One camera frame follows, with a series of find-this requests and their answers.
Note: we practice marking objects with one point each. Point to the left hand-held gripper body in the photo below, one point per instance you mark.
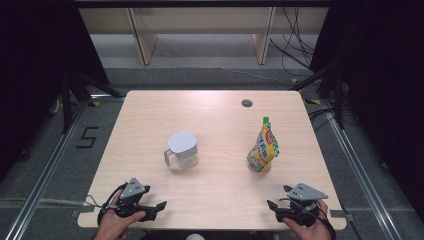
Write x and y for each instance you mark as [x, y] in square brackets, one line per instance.
[131, 188]

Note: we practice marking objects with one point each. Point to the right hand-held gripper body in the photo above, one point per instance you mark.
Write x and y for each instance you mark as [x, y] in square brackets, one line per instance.
[305, 193]

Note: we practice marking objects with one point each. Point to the yellow spouted food pouch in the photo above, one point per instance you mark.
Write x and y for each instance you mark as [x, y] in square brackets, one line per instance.
[263, 150]

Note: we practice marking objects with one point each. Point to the grey plastic pitcher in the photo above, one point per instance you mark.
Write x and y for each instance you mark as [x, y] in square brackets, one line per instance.
[182, 146]

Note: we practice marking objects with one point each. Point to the person's right hand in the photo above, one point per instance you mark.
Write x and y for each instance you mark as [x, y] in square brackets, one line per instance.
[310, 233]

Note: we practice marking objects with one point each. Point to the person's left hand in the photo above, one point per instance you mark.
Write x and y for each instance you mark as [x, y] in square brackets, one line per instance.
[111, 226]

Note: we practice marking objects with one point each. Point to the white rounded object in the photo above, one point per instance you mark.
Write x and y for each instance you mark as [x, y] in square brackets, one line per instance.
[195, 237]

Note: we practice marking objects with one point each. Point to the black tripod stand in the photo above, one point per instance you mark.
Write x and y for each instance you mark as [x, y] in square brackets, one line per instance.
[66, 106]
[339, 100]

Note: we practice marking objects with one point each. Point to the black curtain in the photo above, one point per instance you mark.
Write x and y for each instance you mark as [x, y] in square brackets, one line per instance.
[383, 83]
[26, 83]

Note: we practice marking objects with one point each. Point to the beige wooden shelf unit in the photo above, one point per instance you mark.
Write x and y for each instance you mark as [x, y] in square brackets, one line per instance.
[200, 20]

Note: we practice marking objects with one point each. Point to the gray metal floor rail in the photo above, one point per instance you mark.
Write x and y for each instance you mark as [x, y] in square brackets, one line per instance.
[45, 176]
[364, 176]

